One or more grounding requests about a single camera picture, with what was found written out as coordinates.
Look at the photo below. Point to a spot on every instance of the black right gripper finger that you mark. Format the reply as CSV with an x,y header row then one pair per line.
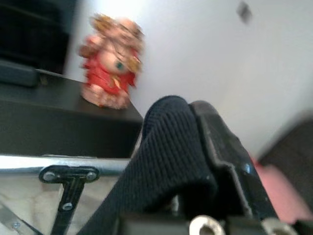
x,y
234,166

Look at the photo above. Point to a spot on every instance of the black garment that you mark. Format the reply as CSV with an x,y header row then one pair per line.
x,y
166,147

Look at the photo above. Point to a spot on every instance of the dark upholstered seat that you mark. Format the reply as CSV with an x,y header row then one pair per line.
x,y
293,142

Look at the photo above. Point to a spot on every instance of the black television stand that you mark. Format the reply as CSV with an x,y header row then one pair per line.
x,y
61,127

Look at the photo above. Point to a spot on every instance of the silver metal clothes rack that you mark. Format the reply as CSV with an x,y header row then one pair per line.
x,y
24,164

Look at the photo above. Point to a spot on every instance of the black television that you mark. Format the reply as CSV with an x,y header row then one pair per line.
x,y
31,29

